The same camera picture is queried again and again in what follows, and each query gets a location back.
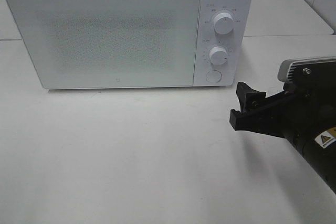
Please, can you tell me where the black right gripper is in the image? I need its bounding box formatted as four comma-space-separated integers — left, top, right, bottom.
229, 82, 335, 153

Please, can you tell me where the round white door button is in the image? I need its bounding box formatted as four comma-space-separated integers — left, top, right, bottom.
206, 70, 222, 83

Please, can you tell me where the white timer knob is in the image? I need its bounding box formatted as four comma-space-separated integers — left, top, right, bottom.
208, 46, 228, 66

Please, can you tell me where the white microwave door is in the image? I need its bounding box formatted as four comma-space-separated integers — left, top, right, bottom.
7, 0, 200, 89

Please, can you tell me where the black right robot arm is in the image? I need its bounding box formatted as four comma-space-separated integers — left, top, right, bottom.
229, 82, 335, 191

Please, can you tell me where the white upper power knob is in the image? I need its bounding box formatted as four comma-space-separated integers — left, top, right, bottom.
213, 10, 234, 35

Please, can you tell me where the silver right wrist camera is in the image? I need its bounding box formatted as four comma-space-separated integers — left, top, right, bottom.
277, 56, 335, 88

